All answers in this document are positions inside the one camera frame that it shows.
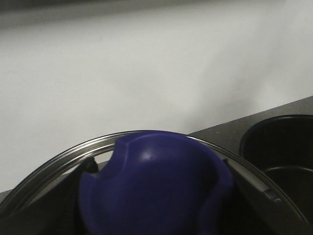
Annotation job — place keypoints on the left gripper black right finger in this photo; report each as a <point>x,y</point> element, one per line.
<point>266,203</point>

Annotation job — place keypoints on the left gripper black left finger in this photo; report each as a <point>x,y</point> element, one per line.
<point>55,213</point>

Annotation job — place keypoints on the glass lid with blue knob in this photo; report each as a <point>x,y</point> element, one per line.
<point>152,183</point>

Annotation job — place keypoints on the blue cooking pot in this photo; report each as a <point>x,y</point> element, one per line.
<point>282,148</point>

